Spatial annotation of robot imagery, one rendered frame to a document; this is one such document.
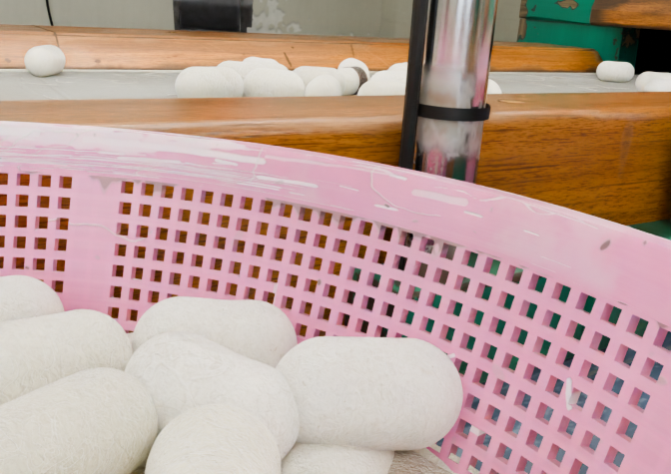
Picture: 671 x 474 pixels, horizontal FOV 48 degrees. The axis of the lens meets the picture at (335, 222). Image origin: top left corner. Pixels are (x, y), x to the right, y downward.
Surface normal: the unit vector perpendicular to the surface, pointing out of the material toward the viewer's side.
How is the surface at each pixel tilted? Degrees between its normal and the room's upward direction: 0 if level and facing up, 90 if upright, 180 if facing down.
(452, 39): 90
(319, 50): 45
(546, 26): 89
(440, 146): 90
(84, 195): 72
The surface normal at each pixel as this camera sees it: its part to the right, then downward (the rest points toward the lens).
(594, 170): 0.52, 0.28
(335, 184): -0.48, -0.04
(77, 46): 0.41, -0.48
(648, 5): -0.75, -0.28
